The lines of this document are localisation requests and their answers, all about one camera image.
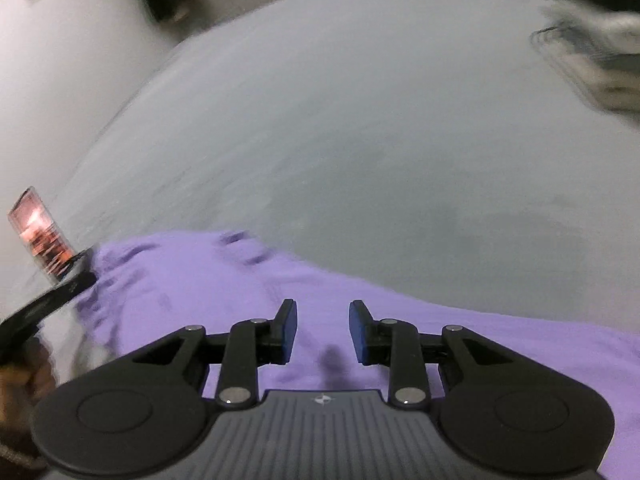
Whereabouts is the grey knit folded garment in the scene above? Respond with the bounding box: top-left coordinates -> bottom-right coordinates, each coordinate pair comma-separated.
530,10 -> 640,83

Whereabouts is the person's left hand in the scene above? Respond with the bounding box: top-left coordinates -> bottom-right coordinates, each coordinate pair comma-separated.
0,342 -> 55,431

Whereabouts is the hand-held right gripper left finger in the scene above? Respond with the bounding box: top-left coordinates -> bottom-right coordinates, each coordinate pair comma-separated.
131,299 -> 299,407

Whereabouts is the purple shirt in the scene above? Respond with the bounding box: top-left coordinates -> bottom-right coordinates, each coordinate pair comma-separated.
75,230 -> 640,480

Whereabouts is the bed with grey sheet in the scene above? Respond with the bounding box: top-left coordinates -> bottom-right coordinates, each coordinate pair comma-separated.
52,0 -> 640,333

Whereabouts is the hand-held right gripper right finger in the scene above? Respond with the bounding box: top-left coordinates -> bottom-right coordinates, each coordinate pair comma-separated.
349,300 -> 516,407

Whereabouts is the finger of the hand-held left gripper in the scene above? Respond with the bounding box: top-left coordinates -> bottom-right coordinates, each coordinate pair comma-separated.
0,260 -> 99,367

